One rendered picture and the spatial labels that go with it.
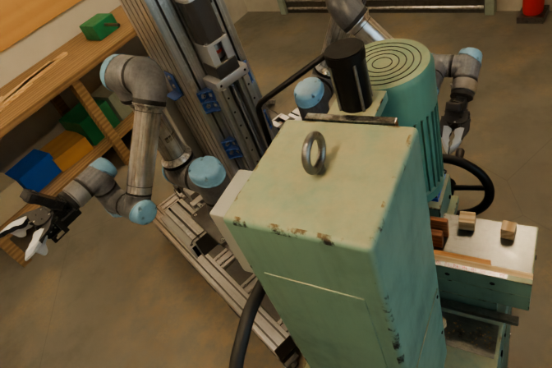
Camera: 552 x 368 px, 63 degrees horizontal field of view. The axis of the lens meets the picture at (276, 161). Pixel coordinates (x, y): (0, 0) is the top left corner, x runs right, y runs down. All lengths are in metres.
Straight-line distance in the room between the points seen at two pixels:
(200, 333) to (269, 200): 1.88
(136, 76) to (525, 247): 1.11
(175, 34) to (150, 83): 0.25
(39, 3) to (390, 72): 3.43
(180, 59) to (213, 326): 1.43
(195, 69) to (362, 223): 1.11
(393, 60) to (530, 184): 1.90
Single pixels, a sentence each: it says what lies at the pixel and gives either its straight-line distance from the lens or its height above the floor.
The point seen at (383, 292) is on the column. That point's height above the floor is 1.42.
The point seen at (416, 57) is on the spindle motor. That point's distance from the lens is 0.84.
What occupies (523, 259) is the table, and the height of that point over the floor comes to 0.90.
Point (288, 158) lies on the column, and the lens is 0.67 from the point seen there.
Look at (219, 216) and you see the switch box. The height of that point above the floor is 1.48.
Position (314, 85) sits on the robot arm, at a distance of 1.70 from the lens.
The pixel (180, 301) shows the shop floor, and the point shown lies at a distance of 2.63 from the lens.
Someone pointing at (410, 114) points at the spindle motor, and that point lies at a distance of 0.82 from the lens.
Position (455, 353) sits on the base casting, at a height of 0.80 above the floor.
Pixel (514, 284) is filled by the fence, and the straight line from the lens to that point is 1.18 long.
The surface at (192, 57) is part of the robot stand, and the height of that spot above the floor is 1.33.
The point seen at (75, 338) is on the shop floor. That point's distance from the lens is 2.90.
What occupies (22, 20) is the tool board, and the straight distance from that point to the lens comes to 3.94.
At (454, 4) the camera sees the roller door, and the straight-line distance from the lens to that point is 4.21.
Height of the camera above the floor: 1.95
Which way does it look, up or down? 39 degrees down
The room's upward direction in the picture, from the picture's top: 23 degrees counter-clockwise
